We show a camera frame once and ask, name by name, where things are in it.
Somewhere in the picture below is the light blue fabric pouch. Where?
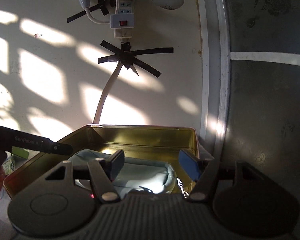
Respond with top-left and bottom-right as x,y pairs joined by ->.
69,149 -> 177,198

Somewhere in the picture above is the white power strip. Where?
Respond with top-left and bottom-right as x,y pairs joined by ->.
110,0 -> 135,39

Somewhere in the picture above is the white power cable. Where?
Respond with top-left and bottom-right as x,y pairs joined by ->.
93,37 -> 131,125

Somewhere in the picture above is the green toothpaste box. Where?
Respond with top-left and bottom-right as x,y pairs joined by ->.
12,146 -> 29,159

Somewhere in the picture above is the white window frame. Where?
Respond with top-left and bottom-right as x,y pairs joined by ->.
197,0 -> 300,154

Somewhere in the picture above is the black tape strips upper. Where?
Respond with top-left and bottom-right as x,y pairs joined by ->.
66,0 -> 115,23

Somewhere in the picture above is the black tape cross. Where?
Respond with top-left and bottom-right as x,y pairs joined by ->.
97,40 -> 174,78

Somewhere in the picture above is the pink macaron biscuit tin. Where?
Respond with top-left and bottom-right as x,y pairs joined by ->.
4,124 -> 199,197

